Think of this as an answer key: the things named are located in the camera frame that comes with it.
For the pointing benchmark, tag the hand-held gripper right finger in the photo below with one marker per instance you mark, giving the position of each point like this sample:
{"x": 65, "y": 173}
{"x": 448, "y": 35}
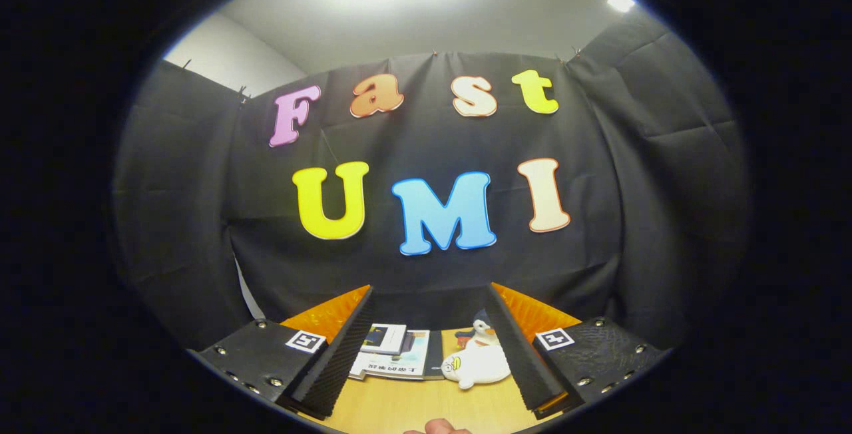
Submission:
{"x": 519, "y": 354}

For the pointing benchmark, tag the black backdrop cloth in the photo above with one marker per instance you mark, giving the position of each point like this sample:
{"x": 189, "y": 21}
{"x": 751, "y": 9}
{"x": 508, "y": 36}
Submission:
{"x": 413, "y": 134}

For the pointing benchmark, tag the black book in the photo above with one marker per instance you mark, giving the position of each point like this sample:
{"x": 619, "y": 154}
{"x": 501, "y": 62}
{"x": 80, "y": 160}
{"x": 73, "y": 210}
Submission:
{"x": 436, "y": 354}

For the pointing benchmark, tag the white duck plush toy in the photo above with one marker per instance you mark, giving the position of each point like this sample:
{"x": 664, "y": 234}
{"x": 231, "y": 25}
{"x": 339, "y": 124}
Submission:
{"x": 479, "y": 364}

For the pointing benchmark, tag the small ceiling light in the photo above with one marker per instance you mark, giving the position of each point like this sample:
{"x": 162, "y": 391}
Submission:
{"x": 620, "y": 1}

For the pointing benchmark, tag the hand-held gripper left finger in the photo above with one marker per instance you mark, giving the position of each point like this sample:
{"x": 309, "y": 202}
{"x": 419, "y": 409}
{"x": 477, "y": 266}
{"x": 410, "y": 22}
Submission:
{"x": 343, "y": 357}

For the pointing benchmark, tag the white titled book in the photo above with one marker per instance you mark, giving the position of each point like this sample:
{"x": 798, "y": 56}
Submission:
{"x": 406, "y": 361}

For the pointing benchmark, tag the grey penguin plush toy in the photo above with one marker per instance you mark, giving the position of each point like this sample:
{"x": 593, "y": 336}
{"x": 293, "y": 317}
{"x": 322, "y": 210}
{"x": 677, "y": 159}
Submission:
{"x": 480, "y": 324}

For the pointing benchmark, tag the blue picture cover book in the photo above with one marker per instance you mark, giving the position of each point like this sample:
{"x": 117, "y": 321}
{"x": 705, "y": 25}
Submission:
{"x": 386, "y": 339}

